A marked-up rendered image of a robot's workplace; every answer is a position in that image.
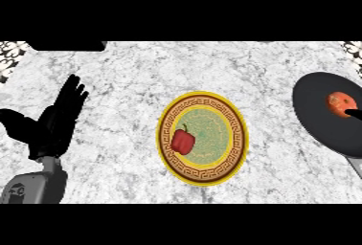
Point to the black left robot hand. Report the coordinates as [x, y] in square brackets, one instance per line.
[53, 122]

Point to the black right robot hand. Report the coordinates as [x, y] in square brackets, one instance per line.
[355, 113]

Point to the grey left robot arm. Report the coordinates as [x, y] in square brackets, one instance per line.
[37, 183]

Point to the dark grey pan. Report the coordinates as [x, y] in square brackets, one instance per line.
[327, 115]

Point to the yellow patterned plate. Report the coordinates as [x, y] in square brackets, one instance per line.
[203, 138]

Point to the orange tomato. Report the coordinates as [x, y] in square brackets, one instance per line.
[340, 103]

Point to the black appliance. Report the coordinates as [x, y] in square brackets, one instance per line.
[65, 45]

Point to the red bell pepper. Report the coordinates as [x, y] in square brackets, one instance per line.
[182, 142]

